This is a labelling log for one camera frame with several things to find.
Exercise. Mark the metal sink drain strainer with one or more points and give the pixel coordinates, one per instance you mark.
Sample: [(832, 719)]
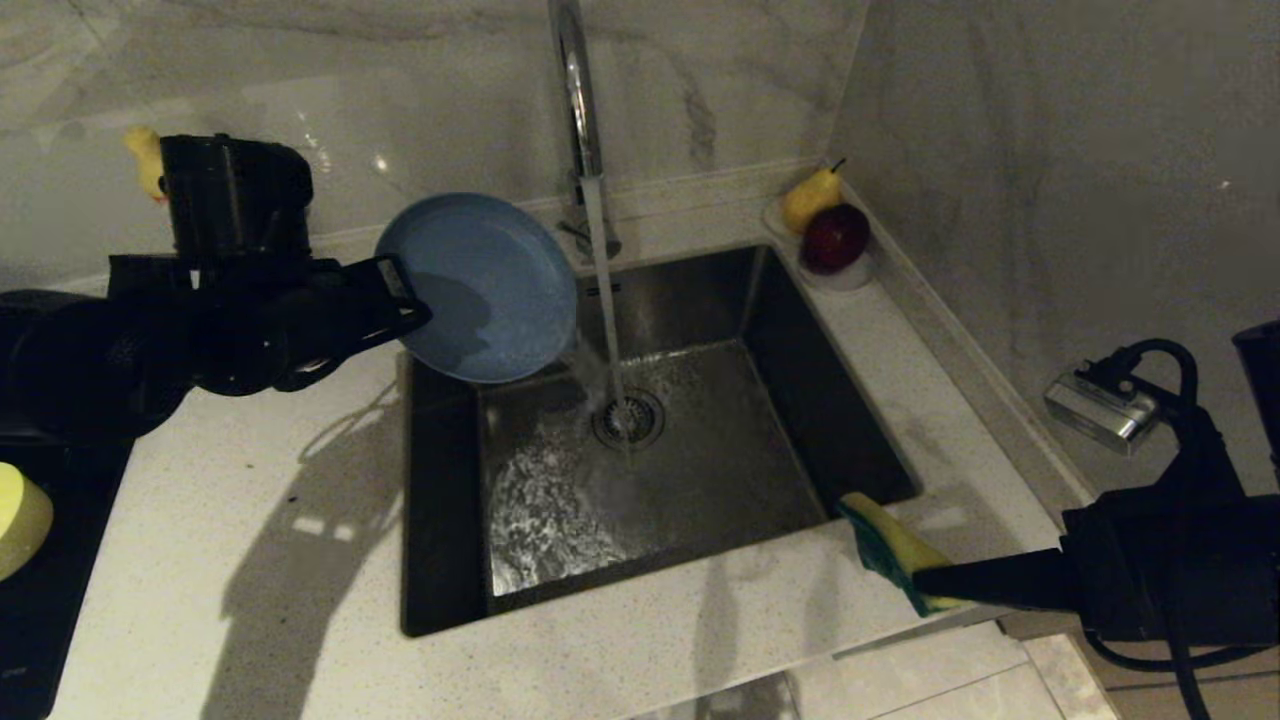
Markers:
[(640, 425)]

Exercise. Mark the yellow sponge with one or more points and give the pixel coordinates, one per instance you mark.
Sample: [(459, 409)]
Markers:
[(890, 545)]

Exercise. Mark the small white dish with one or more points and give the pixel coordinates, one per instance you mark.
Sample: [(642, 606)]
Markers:
[(850, 281)]

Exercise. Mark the yellow bowl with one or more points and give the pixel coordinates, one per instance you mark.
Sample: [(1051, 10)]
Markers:
[(20, 520)]

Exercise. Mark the stainless steel sink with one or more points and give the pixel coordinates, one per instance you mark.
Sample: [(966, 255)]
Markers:
[(760, 450)]

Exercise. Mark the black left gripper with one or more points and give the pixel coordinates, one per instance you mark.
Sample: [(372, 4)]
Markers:
[(260, 300)]

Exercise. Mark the blue plate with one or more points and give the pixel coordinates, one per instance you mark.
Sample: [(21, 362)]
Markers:
[(490, 290)]

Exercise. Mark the yellow pear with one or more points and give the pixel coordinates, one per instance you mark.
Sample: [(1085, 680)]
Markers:
[(805, 205)]

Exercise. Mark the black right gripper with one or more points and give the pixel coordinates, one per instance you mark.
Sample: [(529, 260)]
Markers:
[(1180, 570)]

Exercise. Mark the black induction cooktop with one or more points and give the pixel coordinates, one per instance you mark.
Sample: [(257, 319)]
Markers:
[(40, 640)]

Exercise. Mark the chrome faucet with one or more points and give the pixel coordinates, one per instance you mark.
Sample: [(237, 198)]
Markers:
[(578, 100)]

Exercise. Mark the running water stream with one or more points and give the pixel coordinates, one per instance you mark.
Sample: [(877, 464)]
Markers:
[(605, 290)]

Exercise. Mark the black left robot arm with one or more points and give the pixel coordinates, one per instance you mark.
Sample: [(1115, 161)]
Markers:
[(80, 360)]

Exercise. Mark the red apple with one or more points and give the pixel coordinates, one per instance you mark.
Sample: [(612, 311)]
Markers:
[(833, 240)]

